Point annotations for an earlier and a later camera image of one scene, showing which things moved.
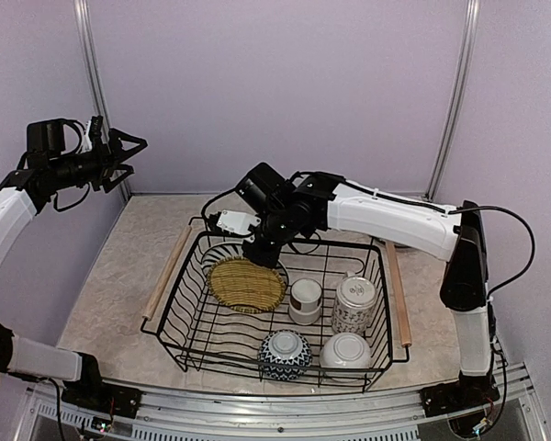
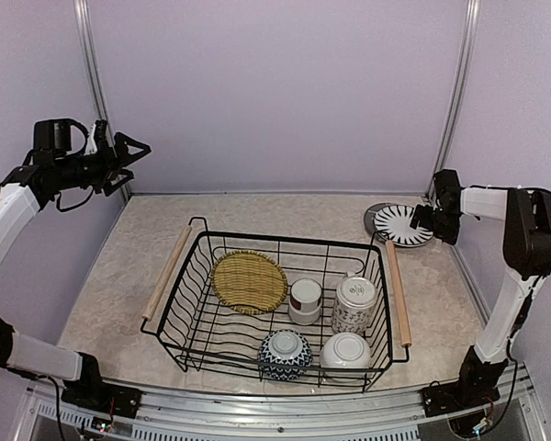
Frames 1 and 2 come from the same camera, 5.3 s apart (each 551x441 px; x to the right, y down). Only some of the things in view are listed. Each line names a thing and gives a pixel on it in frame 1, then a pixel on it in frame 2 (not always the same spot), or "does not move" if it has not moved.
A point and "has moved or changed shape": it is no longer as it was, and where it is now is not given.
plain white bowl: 346,350 does not move
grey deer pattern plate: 397,244 has moved or changed shape
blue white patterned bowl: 285,355 does not move
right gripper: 268,257 -> 424,220
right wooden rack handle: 399,294 does not move
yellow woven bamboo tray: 247,286 does not move
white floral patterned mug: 355,299 does not move
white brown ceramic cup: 306,299 does not move
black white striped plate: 219,253 has moved or changed shape
